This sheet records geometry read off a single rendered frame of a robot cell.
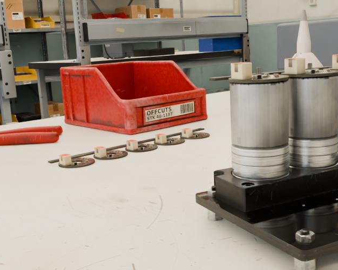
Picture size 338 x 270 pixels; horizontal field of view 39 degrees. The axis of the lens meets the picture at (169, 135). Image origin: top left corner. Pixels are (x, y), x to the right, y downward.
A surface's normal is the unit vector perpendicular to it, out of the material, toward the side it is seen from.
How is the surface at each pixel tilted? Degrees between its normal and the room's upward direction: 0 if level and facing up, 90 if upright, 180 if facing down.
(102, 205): 0
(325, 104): 90
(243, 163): 90
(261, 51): 90
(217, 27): 90
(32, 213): 0
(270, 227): 0
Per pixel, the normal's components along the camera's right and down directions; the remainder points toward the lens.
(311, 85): -0.19, 0.20
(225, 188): -0.90, 0.14
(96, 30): 0.62, 0.11
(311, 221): -0.06, -0.98
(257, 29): -0.78, 0.16
